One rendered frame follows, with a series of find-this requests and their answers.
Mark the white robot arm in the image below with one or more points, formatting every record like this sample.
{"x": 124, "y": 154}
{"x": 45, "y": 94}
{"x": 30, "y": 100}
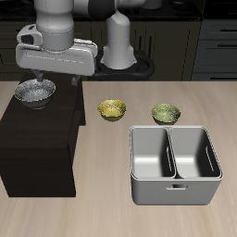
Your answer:
{"x": 118, "y": 43}

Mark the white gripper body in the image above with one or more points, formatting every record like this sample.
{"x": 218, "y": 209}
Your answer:
{"x": 55, "y": 60}

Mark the white two-bin basket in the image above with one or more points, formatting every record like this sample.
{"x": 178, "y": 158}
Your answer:
{"x": 176, "y": 165}

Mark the dark wooden cabinet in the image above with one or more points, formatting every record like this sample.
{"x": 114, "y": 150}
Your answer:
{"x": 40, "y": 145}

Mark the yellow bowl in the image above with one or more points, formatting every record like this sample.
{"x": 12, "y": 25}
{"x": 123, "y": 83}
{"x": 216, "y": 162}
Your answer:
{"x": 112, "y": 109}

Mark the green bowl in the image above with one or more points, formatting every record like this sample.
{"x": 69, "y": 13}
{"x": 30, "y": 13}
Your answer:
{"x": 166, "y": 113}

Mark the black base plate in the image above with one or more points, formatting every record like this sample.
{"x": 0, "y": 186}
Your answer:
{"x": 145, "y": 68}

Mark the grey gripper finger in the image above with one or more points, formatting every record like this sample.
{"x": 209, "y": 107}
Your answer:
{"x": 38, "y": 75}
{"x": 75, "y": 80}

